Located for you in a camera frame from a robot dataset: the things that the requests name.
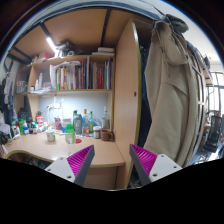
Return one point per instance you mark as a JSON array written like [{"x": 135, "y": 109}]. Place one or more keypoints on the row of books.
[{"x": 85, "y": 74}]

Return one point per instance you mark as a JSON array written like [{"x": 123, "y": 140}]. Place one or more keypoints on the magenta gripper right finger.
[{"x": 151, "y": 167}]

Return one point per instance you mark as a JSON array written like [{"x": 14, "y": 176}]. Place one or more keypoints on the clear glass liquor bottle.
[{"x": 105, "y": 119}]

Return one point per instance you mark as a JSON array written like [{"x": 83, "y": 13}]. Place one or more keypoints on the wooden wardrobe side panel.
[{"x": 127, "y": 99}]

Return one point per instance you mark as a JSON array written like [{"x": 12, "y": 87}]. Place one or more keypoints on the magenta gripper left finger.
[{"x": 75, "y": 167}]

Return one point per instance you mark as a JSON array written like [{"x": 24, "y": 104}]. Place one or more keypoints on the red white canister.
[{"x": 39, "y": 119}]

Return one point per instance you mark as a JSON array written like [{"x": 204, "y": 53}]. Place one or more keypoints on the pink snack bag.
[{"x": 58, "y": 123}]

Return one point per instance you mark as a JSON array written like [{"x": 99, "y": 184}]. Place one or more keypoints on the brown jar white lid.
[{"x": 96, "y": 131}]

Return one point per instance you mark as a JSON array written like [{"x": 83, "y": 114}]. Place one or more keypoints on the clear bottle with green cap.
[{"x": 70, "y": 136}]

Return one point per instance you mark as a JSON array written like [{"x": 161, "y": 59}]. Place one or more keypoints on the brown ceramic mug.
[{"x": 106, "y": 135}]

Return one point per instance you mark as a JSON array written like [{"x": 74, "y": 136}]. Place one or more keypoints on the beige hanging coat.
[{"x": 172, "y": 95}]

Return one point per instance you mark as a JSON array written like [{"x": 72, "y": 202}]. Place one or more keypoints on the white mug green handle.
[{"x": 50, "y": 135}]

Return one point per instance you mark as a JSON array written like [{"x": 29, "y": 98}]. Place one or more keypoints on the green glass bottle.
[{"x": 91, "y": 122}]

